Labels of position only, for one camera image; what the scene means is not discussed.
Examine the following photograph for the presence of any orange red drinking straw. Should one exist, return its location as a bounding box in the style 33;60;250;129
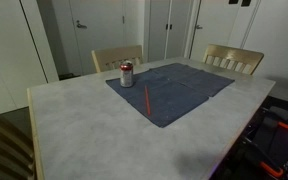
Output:
144;85;152;117

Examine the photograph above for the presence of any red silver soda can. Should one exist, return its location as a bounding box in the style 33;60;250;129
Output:
119;60;135;89

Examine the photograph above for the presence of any dark blue woven placemat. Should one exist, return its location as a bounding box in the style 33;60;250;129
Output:
105;68;211;129
149;62;236;98

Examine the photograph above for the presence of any light wooden slat-back chair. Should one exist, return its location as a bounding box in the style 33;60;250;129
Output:
0;100;38;180
90;44;144;74
201;43;265;76

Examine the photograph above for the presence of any white cabinet door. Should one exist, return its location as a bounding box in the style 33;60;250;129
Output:
165;0;194;60
147;0;170;63

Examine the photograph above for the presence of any dark perforated mounting plate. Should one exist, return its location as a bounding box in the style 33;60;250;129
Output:
250;123;288;166

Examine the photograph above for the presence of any orange black bar clamp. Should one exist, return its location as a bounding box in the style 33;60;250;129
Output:
242;136;285;179
263;116;288;132

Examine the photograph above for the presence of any plain door with lever handle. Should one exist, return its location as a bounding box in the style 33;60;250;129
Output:
189;0;243;62
68;0;126;76

